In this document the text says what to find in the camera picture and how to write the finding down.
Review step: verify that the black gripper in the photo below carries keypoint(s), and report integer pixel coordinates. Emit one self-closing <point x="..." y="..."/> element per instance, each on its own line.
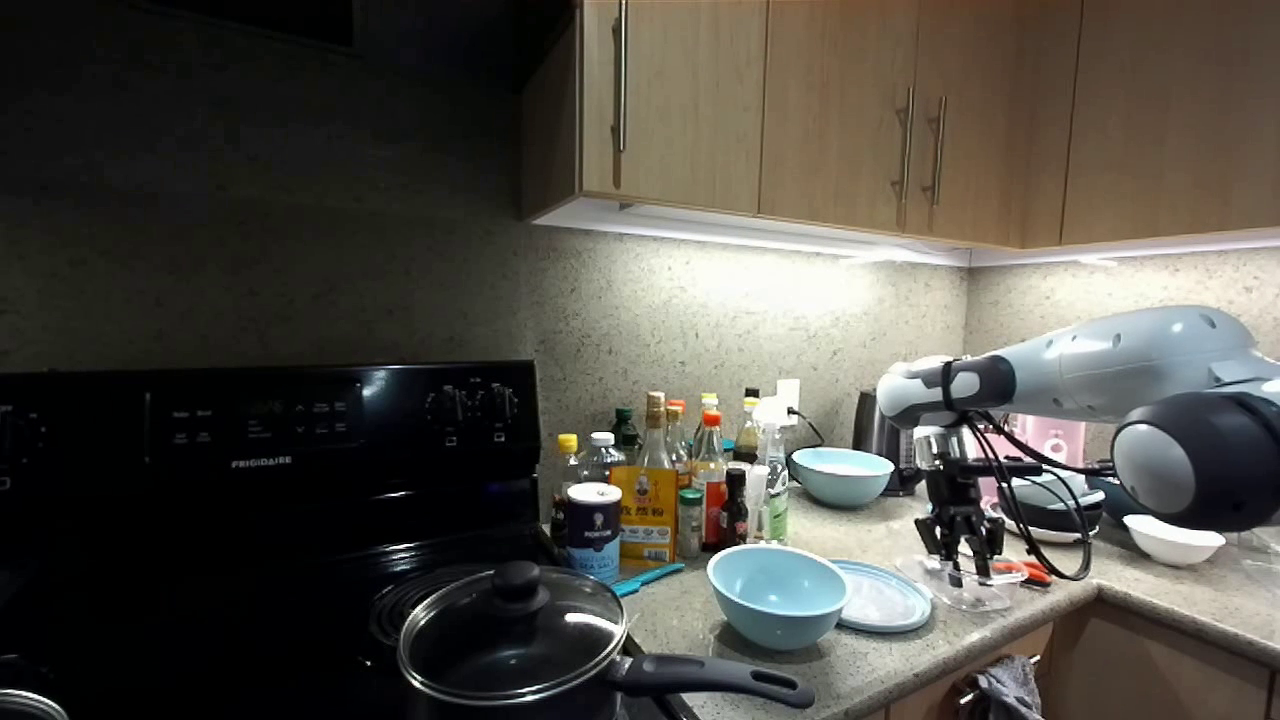
<point x="960" y="491"/>

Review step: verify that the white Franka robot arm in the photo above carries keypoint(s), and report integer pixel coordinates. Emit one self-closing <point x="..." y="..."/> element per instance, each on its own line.
<point x="1135" y="361"/>

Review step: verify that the round white plate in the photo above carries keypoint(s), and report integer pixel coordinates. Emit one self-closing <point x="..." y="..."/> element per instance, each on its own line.
<point x="882" y="600"/>

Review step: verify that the clear plastic sheet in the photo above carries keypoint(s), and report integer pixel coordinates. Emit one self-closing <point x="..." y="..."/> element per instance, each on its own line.
<point x="1007" y="597"/>

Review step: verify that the small orange tool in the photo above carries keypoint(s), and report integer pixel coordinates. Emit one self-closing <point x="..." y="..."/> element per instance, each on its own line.
<point x="1031" y="574"/>

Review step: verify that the stack of black plates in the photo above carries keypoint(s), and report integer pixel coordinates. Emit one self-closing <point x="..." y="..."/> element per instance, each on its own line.
<point x="1052" y="507"/>

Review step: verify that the large light blue bowl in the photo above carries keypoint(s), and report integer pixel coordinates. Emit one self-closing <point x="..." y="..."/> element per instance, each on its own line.
<point x="841" y="477"/>

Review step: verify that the pink box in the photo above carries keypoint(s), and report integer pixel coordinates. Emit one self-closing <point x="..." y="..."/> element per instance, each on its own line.
<point x="1060" y="442"/>

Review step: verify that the grey hanging towel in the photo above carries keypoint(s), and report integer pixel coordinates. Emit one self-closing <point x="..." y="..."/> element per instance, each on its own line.
<point x="1007" y="690"/>

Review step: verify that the silver electric kettle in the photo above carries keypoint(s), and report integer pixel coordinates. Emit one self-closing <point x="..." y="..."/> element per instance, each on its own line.
<point x="865" y="424"/>

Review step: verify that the small light blue bowl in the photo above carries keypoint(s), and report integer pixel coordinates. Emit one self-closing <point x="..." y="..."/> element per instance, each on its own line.
<point x="778" y="597"/>

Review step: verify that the green label spray bottle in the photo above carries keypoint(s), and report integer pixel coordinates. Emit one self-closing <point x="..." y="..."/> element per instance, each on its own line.
<point x="775" y="480"/>

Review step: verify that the small white bowl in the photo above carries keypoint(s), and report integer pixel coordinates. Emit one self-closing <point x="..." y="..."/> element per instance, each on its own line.
<point x="1174" y="547"/>

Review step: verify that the small dark bottle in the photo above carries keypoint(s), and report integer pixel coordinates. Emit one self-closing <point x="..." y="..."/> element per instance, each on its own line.
<point x="734" y="507"/>

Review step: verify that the wooden lower cabinets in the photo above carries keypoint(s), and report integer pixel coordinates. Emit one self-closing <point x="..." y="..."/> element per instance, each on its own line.
<point x="1161" y="674"/>

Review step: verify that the wooden cabinets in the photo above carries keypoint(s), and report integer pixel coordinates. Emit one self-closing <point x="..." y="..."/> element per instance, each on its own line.
<point x="1161" y="674"/>
<point x="827" y="106"/>

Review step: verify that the red hot sauce bottle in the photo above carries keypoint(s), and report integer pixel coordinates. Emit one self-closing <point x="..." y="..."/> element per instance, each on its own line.
<point x="712" y="494"/>

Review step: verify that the green lidded spice jar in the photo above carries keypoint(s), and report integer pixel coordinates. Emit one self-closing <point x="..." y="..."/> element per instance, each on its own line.
<point x="691" y="520"/>

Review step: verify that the orange capped bottle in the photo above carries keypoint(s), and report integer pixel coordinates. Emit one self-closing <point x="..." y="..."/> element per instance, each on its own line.
<point x="679" y="435"/>

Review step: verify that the yellow label oil bottle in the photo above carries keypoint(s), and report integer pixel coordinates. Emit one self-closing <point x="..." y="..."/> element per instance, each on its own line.
<point x="644" y="514"/>

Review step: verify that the dark blue salt canister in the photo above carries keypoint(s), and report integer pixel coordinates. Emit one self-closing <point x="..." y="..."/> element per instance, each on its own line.
<point x="592" y="532"/>

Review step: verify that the clear bottle white cap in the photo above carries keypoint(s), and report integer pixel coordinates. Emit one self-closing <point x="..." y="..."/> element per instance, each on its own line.
<point x="600" y="458"/>

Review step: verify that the under cabinet light strip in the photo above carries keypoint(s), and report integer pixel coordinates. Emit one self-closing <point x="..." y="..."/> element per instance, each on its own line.
<point x="747" y="228"/>

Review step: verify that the bottle with yellow cap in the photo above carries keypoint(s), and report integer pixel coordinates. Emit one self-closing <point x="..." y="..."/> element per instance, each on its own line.
<point x="569" y="465"/>

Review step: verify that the wooden upper cabinets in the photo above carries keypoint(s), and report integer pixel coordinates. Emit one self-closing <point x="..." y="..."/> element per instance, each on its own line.
<point x="827" y="106"/>

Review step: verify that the black saucepan glass lid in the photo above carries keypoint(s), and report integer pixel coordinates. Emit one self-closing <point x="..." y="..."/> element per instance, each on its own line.
<point x="506" y="642"/>

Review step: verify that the black electric stove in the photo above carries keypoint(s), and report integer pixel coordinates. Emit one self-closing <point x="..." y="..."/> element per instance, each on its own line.
<point x="264" y="424"/>

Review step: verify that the white wall outlet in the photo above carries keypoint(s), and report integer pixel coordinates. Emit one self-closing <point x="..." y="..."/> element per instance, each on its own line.
<point x="790" y="394"/>

